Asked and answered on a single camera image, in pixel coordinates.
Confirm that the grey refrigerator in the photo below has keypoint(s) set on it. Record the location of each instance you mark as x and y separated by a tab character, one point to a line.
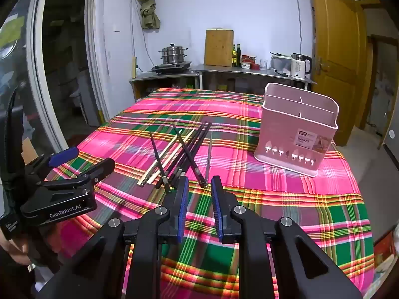
392	137

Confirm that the black induction cooker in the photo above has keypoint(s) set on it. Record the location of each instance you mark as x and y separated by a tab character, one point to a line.
171	68

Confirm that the steel steamer pot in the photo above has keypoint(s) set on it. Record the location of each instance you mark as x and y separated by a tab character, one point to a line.
173	54

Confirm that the yellow wooden door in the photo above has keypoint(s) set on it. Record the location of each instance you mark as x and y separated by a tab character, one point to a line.
336	53

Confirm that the metal chopstick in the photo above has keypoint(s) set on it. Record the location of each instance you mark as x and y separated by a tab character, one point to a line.
210	155
208	158

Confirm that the red box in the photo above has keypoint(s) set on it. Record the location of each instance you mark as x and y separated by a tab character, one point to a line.
386	249

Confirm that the wooden cutting board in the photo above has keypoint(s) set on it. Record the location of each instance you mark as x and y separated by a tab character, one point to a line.
218	48

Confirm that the pink utensil basket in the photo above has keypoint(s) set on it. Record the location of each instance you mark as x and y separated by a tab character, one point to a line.
280	124

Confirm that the clear plastic container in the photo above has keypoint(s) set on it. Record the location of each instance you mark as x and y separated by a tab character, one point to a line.
280	64

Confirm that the white electric kettle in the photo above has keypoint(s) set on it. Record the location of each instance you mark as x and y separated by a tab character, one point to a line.
298	68

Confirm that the beige wooden chopstick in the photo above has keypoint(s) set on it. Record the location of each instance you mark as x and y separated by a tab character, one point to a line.
168	157
170	162

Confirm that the plaid tablecloth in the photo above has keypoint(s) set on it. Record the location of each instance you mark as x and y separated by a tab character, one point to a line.
280	199

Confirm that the yellow power strip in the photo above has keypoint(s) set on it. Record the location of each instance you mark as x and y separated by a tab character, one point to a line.
134	68

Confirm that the person's left hand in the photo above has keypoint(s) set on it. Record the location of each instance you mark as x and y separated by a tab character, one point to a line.
15	252

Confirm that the dark oil bottle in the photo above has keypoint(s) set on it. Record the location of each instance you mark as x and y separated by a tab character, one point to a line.
234	57
238	56

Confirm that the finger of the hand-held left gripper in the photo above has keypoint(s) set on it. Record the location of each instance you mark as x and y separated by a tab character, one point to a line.
93	171
64	156

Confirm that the clear drinking glass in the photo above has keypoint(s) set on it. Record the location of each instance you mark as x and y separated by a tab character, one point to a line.
263	64

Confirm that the red lidded jar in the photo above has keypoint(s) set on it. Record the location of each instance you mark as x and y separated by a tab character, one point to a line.
246	62

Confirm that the red lidded tub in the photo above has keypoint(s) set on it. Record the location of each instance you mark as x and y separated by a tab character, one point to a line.
255	66

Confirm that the steel counter table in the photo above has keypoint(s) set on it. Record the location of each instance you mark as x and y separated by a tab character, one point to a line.
237	70

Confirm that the green hanging cloth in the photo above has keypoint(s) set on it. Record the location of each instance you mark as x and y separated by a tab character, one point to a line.
148	12

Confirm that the low steel table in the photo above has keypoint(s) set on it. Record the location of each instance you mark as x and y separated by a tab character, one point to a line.
162	77

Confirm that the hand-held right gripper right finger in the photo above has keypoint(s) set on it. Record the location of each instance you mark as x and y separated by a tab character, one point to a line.
218	216

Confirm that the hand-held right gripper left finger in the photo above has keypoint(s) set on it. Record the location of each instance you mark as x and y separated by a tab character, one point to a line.
182	215

